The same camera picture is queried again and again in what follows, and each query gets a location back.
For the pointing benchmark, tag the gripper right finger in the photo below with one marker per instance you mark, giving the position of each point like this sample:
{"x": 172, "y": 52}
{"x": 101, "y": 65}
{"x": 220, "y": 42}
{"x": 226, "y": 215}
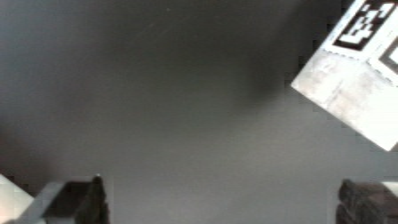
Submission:
{"x": 368, "y": 202}

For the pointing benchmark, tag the white table leg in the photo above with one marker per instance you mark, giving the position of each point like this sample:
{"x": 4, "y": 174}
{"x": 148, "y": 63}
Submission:
{"x": 348, "y": 78}

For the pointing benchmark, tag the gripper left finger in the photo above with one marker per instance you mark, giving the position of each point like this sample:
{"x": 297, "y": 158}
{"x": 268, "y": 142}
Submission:
{"x": 69, "y": 204}

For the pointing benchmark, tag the white square table top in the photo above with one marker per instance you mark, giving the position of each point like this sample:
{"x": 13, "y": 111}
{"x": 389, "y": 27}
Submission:
{"x": 14, "y": 200}

